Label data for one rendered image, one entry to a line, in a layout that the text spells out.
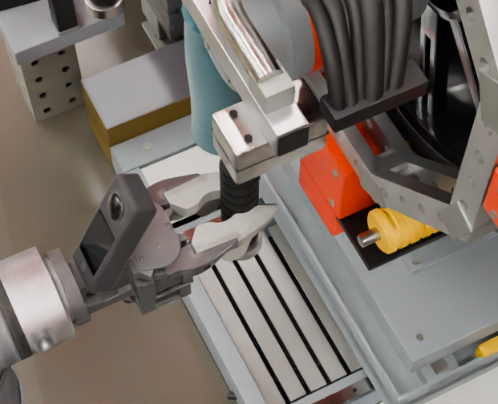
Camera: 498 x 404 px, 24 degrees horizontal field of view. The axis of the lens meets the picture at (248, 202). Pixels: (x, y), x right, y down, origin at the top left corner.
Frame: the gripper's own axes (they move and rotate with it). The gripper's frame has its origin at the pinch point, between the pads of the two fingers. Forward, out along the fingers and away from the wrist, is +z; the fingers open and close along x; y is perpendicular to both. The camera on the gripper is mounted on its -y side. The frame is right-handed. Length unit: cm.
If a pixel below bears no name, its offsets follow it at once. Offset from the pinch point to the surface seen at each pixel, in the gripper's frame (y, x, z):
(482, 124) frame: -8.3, 7.2, 18.8
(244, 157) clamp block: -11.2, 2.5, -2.4
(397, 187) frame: 16.4, -2.3, 18.8
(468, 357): 68, 4, 34
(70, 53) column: 68, -76, 3
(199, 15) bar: -14.3, -10.7, -0.2
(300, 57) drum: -3.1, -10.1, 10.0
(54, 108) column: 81, -76, -2
